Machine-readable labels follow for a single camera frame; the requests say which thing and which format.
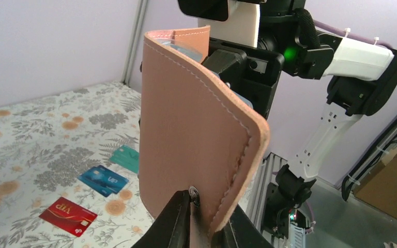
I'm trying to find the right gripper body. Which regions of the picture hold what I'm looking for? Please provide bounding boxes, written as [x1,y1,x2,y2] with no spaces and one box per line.
[202,38,284,119]

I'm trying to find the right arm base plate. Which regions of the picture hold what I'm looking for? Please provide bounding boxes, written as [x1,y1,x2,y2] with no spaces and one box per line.
[261,181,309,240]

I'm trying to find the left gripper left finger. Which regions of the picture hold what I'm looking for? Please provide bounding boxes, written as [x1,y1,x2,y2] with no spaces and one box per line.
[132,190,191,248]

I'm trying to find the aluminium rail frame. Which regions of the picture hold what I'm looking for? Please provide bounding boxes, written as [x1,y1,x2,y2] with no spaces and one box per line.
[246,152,288,247]

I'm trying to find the teal credit card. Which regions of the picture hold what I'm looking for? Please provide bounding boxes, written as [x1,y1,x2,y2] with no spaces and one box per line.
[110,152,139,174]
[111,146,139,166]

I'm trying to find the floral table mat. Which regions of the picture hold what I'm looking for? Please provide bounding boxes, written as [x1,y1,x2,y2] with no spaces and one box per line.
[0,82,153,247]

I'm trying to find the cardboard box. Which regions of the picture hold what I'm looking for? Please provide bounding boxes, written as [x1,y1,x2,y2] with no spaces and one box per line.
[354,147,397,219]

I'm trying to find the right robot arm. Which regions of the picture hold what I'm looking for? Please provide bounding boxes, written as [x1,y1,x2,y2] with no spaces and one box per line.
[178,1,397,238]

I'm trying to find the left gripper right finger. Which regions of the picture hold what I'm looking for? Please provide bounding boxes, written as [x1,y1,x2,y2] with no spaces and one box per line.
[220,205,273,248]

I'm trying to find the red credit card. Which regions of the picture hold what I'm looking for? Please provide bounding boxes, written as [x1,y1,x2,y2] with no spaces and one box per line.
[39,197,98,237]

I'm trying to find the blue credit card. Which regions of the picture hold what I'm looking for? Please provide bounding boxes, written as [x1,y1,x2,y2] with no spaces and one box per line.
[78,167,113,197]
[97,165,129,194]

